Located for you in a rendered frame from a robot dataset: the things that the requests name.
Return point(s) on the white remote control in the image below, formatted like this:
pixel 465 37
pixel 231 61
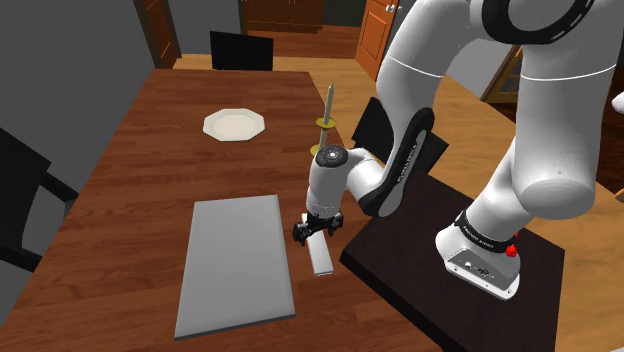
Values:
pixel 322 256

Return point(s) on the white octagonal plate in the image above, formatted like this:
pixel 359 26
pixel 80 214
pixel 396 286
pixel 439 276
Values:
pixel 234 125

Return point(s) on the dark robot stand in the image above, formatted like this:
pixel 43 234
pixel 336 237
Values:
pixel 414 273

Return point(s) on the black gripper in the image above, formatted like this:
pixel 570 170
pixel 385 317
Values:
pixel 319 222

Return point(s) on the black chair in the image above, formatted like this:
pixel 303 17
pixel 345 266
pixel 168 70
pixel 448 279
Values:
pixel 19 185
pixel 241 51
pixel 378 129

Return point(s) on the brown wooden cabinet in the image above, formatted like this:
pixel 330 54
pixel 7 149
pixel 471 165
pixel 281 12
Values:
pixel 282 14

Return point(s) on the grey candle on yellow holder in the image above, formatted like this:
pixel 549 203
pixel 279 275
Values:
pixel 329 105

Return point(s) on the brown wooden table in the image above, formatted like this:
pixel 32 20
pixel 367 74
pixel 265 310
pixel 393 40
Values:
pixel 146 185

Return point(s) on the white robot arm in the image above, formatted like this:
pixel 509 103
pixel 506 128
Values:
pixel 546 122

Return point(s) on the brown wooden door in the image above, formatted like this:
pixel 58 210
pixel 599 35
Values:
pixel 161 29

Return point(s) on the wooden framed glass cabinet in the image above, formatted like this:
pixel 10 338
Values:
pixel 504 78

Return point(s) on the orange door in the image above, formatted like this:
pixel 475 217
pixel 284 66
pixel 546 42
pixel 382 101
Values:
pixel 373 34

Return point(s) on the grey flat board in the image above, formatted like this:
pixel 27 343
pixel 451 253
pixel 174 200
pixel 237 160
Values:
pixel 236 263

